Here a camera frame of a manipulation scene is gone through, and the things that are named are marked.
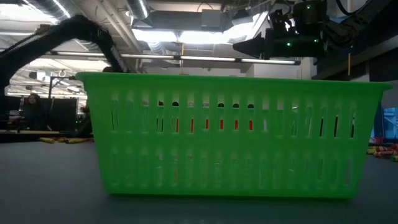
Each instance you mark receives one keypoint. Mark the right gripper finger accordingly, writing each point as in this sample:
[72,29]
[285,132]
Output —
[255,46]

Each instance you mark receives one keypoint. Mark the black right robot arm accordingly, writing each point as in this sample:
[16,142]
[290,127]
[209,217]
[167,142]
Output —
[345,29]

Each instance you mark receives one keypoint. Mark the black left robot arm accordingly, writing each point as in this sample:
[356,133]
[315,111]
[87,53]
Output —
[77,28]

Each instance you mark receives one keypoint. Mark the scattered yellow crayons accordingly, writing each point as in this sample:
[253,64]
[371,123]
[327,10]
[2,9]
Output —
[18,137]

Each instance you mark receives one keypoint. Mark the grey ceiling unit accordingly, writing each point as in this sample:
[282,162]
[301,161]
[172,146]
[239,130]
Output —
[216,20]

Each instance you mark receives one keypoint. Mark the red plastic basket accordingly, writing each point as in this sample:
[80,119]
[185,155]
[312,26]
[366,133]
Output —
[191,125]

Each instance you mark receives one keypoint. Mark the long strip light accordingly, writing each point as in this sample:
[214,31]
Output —
[149,57]

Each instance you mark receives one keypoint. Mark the green plastic basket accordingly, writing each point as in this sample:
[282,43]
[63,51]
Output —
[217,155]

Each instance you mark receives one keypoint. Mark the lit display screen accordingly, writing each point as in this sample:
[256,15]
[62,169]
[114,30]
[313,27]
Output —
[390,123]

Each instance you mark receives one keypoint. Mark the yellow green crayon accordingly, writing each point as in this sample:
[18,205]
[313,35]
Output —
[46,140]
[76,140]
[394,158]
[371,151]

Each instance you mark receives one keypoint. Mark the black monitor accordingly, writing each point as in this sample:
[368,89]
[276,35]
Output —
[63,113]

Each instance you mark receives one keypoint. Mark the person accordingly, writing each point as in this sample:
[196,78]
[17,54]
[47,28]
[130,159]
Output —
[32,112]

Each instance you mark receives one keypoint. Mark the silver ventilation duct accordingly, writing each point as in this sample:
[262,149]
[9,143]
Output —
[138,7]

